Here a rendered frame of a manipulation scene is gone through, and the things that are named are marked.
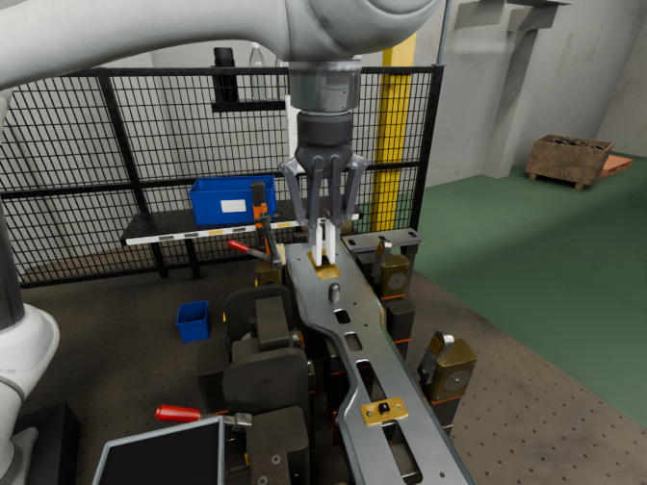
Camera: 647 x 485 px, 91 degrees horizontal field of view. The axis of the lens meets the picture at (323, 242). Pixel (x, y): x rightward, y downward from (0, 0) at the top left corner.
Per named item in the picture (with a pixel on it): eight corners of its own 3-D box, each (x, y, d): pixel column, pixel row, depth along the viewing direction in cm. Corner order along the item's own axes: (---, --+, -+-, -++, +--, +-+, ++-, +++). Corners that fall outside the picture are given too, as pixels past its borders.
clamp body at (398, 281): (405, 345, 113) (421, 263, 95) (374, 351, 110) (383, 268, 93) (398, 332, 118) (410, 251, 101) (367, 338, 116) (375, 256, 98)
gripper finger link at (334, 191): (323, 151, 47) (331, 149, 47) (328, 218, 53) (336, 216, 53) (330, 158, 44) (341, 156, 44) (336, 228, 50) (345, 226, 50)
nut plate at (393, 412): (400, 396, 62) (401, 393, 62) (408, 415, 59) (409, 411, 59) (359, 406, 61) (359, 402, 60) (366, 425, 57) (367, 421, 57)
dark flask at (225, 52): (240, 101, 125) (233, 47, 116) (219, 101, 123) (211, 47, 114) (239, 99, 131) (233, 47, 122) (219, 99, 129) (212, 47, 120)
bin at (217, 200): (276, 220, 123) (273, 189, 117) (194, 225, 120) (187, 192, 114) (276, 204, 137) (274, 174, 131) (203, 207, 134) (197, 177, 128)
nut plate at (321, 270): (341, 275, 52) (342, 269, 51) (319, 280, 51) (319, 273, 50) (325, 249, 59) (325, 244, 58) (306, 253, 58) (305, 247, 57)
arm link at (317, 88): (374, 62, 37) (370, 115, 40) (346, 61, 44) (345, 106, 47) (297, 61, 35) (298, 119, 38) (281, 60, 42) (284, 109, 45)
